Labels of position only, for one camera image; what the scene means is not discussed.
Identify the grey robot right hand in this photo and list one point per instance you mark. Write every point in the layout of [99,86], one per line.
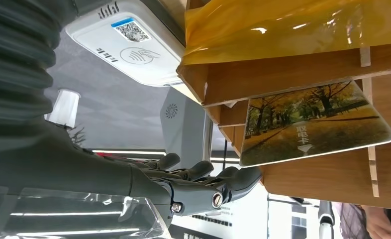
[67,171]

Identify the person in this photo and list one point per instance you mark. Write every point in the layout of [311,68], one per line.
[353,224]

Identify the white card reader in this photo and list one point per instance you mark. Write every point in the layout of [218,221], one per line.
[133,49]

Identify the red barrier belt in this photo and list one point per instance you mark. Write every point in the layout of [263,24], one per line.
[123,155]

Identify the white plant pot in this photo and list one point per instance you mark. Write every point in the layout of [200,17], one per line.
[63,107]

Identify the grey kiosk stand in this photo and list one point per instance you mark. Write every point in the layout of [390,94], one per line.
[185,128]

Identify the white printed signboard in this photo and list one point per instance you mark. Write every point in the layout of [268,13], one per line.
[241,217]

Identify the yellow tape strip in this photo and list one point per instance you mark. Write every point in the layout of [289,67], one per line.
[281,29]

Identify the chrome post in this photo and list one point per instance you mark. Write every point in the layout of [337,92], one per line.
[326,221]

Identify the black stanchion post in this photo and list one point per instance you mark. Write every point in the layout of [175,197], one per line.
[225,150]

